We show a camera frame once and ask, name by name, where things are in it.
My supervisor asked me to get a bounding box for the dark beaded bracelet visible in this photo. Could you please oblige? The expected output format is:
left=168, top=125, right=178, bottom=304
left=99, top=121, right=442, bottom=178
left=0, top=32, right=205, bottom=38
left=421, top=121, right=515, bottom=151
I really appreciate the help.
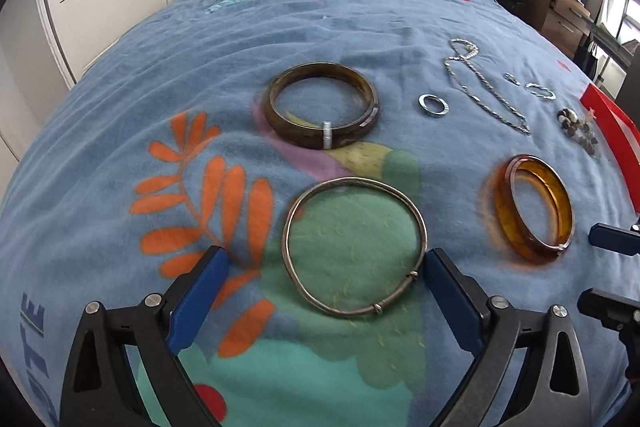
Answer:
left=556, top=108, right=601, bottom=158

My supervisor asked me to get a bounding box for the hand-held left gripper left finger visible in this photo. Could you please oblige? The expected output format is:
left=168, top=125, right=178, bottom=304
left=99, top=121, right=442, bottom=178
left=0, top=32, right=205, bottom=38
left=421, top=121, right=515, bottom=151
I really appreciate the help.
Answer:
left=60, top=245, right=231, bottom=427

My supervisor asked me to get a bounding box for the wooden drawer cabinet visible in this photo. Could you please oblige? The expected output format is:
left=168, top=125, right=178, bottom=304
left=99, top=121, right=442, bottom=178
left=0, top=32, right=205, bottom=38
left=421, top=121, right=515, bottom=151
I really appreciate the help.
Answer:
left=522, top=0, right=593, bottom=58

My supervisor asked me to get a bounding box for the dark brown bangle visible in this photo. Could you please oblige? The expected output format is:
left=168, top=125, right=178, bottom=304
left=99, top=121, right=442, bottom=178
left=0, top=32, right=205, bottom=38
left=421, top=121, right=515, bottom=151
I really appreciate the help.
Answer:
left=263, top=63, right=380, bottom=150

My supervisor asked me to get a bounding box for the silver ring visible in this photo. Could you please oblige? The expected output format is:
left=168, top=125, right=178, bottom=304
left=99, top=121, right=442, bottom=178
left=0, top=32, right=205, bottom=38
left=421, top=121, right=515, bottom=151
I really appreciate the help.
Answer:
left=418, top=93, right=450, bottom=118

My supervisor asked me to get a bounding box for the silver chain necklace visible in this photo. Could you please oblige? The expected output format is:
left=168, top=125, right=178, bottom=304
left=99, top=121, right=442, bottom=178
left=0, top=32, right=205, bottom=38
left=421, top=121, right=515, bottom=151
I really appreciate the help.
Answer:
left=444, top=38, right=532, bottom=136

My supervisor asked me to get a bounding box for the dark blue bag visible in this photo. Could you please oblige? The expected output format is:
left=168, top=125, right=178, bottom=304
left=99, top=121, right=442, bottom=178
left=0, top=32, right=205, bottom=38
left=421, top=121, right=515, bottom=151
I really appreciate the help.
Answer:
left=575, top=39, right=608, bottom=80

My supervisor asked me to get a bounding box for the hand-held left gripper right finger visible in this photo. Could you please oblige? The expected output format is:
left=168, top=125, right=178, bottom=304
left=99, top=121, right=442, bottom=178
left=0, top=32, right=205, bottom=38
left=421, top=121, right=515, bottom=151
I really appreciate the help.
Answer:
left=422, top=248, right=596, bottom=427

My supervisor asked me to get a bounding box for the printed blue blanket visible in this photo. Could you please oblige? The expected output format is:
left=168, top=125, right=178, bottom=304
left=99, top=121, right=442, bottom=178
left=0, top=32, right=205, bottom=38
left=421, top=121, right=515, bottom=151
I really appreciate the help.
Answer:
left=0, top=0, right=640, bottom=427

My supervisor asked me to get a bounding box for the red jewelry box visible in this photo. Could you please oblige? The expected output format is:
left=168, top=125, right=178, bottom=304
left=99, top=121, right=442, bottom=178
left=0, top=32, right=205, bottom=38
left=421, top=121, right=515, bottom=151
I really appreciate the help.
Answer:
left=580, top=83, right=640, bottom=188

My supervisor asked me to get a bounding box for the grey desk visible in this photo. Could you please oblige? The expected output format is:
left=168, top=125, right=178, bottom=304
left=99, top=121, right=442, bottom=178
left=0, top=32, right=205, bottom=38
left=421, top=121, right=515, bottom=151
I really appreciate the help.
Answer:
left=589, top=21, right=640, bottom=75

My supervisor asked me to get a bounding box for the thin silver bangle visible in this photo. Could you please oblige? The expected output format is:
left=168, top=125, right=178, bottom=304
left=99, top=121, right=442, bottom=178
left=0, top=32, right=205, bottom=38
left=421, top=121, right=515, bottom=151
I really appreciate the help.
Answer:
left=281, top=177, right=429, bottom=319

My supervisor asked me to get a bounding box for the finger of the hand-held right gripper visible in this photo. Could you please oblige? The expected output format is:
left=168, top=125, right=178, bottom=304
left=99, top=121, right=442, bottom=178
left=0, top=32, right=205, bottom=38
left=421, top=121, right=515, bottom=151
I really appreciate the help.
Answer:
left=588, top=222, right=640, bottom=257
left=579, top=287, right=640, bottom=334

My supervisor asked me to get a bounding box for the amber bangle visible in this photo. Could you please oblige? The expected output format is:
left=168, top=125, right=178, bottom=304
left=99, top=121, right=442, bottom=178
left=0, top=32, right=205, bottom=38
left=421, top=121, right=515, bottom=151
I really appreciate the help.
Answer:
left=494, top=154, right=574, bottom=264

